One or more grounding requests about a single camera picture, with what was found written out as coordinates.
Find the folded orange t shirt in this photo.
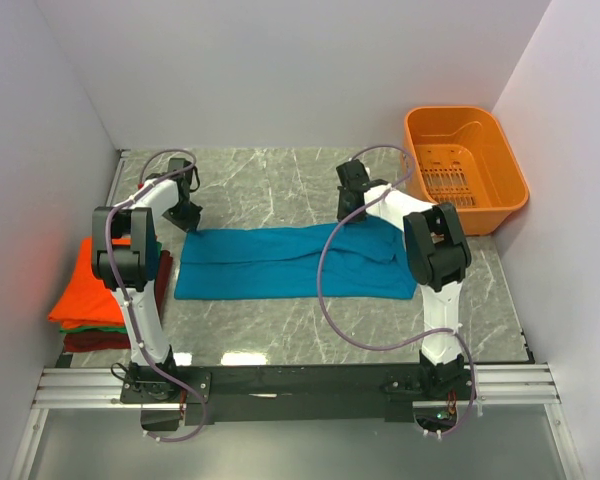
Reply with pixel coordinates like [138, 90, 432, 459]
[48, 237, 125, 332]

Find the orange plastic basket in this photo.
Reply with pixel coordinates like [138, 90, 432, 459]
[403, 106, 529, 236]

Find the folded dark red t shirt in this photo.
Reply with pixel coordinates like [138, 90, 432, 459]
[62, 249, 176, 354]

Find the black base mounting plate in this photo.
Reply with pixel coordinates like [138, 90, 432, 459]
[120, 363, 474, 425]

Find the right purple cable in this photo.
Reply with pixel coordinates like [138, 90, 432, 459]
[316, 144, 478, 437]

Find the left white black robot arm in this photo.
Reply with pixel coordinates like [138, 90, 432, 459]
[91, 149, 202, 402]

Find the aluminium rail frame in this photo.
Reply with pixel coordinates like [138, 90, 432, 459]
[31, 364, 561, 410]

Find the teal blue t shirt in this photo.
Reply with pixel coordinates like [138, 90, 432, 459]
[174, 217, 417, 300]

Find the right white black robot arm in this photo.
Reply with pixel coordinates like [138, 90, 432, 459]
[336, 159, 471, 399]

